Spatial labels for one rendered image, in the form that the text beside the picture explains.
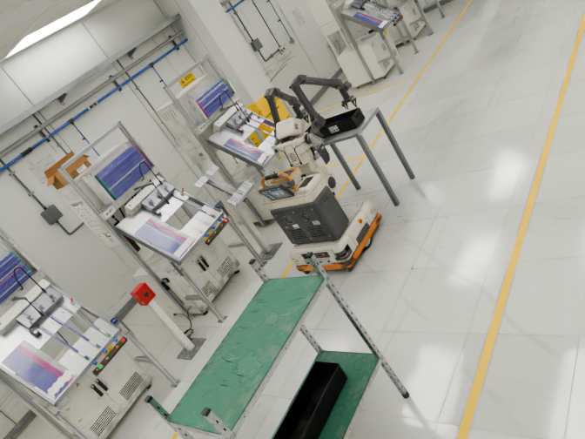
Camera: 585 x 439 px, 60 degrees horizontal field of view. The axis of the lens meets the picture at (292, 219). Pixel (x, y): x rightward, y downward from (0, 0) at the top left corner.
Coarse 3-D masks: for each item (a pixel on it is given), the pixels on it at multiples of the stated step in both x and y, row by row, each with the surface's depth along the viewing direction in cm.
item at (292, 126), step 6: (288, 120) 413; (294, 120) 412; (300, 120) 418; (276, 126) 424; (282, 126) 418; (288, 126) 413; (294, 126) 411; (300, 126) 416; (282, 132) 418; (288, 132) 413; (294, 132) 411; (300, 132) 416
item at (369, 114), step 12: (384, 120) 461; (348, 132) 443; (360, 132) 433; (324, 144) 457; (360, 144) 436; (396, 144) 471; (336, 156) 517; (372, 156) 441; (348, 168) 523; (408, 168) 481; (384, 180) 450; (396, 204) 461
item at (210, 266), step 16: (160, 256) 510; (192, 256) 489; (208, 256) 502; (224, 256) 517; (144, 272) 500; (160, 272) 475; (176, 272) 473; (192, 272) 487; (208, 272) 500; (224, 272) 514; (160, 288) 498; (176, 288) 480; (192, 288) 484; (208, 288) 498; (160, 304) 524; (192, 304) 485
